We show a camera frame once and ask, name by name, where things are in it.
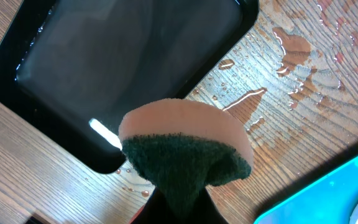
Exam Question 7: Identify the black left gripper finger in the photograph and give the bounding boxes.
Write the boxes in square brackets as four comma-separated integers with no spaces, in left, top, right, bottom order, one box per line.
[129,188,228,224]

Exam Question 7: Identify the black rectangular tray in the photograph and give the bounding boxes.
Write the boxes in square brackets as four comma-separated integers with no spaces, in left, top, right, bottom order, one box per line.
[0,0,259,174]

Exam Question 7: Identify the teal plastic tray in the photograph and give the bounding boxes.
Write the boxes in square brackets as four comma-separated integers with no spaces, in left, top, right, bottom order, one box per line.
[254,156,358,224]

